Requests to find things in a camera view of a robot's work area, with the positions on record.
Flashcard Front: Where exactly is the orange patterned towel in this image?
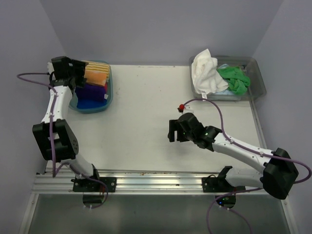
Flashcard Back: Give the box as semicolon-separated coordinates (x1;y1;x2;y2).
84;71;107;86

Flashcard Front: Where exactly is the purple towel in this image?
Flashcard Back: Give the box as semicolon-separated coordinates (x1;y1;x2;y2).
75;83;106;102

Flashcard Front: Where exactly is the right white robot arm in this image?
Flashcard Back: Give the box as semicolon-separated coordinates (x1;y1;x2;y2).
168;113;298;200

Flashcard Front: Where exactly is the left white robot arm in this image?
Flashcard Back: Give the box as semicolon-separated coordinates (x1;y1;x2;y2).
32;56;101;192

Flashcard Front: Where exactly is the yellow striped rolled towel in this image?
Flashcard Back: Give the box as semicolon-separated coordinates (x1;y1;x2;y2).
84;60;110;73

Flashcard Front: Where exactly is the blue-green plastic bin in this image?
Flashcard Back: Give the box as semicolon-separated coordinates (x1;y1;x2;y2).
69;60;113;114

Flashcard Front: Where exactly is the blue rolled towel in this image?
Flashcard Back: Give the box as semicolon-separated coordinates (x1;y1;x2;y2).
77;99;107;110

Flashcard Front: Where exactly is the pink rolled towel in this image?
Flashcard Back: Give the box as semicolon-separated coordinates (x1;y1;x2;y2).
104;82;108;94

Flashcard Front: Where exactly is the white towel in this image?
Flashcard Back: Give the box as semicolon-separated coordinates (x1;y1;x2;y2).
191;49;229;98

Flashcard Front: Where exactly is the green towel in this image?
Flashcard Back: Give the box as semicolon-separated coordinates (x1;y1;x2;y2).
217;66;251;96

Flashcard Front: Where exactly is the clear grey plastic bin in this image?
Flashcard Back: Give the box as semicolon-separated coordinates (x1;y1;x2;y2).
189;55;267;101

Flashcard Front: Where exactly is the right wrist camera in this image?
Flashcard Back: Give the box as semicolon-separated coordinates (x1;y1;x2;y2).
177;104;194;115

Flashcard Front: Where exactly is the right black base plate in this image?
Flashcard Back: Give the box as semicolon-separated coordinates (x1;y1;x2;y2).
201;176;246;193

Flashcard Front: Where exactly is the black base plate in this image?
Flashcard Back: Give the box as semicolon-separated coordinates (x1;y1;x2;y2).
201;176;246;193
71;177;117;193

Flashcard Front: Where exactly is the aluminium mounting rail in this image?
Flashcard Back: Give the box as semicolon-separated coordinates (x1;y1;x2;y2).
31;169;288;195

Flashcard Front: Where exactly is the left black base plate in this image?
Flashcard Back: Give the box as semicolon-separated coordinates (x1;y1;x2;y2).
71;177;117;193

